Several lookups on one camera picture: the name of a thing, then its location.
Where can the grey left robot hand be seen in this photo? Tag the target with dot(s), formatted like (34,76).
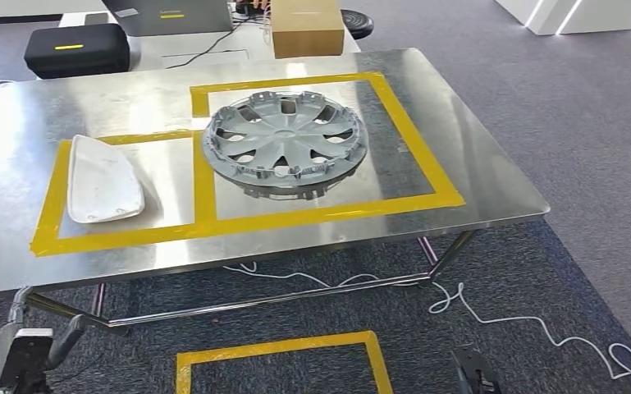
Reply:
(13,310)

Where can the white plastic part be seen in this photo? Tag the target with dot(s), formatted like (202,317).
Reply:
(103,179)

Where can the yellow workbench tape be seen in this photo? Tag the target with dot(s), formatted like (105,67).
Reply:
(204,201)

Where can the stainless steel workbench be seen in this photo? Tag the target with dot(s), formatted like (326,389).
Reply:
(483,179)

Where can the black hard case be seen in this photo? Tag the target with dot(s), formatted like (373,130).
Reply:
(76,60)

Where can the yellow floor tape square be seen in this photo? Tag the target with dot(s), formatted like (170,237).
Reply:
(277,345)

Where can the grey wheel hubcap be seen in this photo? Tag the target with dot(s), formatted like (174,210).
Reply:
(285,133)

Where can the white desk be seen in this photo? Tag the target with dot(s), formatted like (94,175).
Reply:
(255,46)

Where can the cardboard box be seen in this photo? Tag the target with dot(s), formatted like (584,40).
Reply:
(307,32)

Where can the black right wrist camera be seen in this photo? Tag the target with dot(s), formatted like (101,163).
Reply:
(475,375)

